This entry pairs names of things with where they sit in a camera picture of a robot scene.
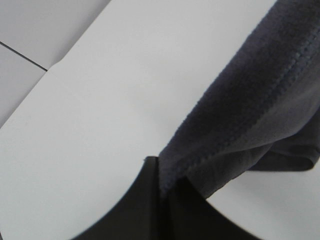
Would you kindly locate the dark grey towel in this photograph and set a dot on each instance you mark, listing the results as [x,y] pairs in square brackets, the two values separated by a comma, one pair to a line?
[262,113]

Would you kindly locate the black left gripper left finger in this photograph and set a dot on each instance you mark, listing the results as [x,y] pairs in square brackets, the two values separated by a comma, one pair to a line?
[135,216]

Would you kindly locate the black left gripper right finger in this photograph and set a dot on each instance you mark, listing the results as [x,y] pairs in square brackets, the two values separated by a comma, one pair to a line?
[191,217]

